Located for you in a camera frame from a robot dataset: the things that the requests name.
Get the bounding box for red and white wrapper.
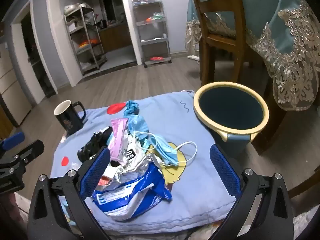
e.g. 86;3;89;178
99;175;113;187

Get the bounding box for grey plastic trolley rack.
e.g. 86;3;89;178
132;0;173;68

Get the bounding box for blue and white snack bag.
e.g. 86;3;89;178
92;161;173;222

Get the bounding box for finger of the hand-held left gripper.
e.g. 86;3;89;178
0;140;45;167
0;132;25;152

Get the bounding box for orange tray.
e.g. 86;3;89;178
79;39;99;48

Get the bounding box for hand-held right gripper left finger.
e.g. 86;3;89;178
27;146;112;240

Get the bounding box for blue face mask white loops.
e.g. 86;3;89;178
135;131;198;167

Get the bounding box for blue cartoon printed blanket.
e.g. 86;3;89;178
50;89;241;230

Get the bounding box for black plastic bag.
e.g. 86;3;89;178
77;126;113;163

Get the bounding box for teal lace tablecloth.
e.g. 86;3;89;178
185;0;320;112

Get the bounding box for white cabinet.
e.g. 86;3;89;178
0;42;33;128

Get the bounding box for steel shelf rack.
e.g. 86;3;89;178
64;3;108;75

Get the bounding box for wooden chair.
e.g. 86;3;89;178
186;0;273;90

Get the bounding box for person's left forearm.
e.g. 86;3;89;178
0;192;28;233

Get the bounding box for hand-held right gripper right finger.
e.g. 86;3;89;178
209;144;295;240

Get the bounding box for blue bin with yellow rim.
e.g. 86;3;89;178
193;81;270;155

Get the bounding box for white printed wrapper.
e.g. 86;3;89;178
110;135;145;173

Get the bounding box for black mug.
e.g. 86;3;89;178
54;100;87;137

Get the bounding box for crumpled blue glove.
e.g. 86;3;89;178
124;100;140;117

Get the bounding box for metal basin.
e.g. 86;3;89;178
64;3;92;14

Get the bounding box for wooden kitchen cabinet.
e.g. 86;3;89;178
99;22;132;53

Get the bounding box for pink packet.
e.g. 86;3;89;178
107;119;130;162

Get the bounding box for silver foil wrapper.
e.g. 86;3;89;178
114;154;163;188

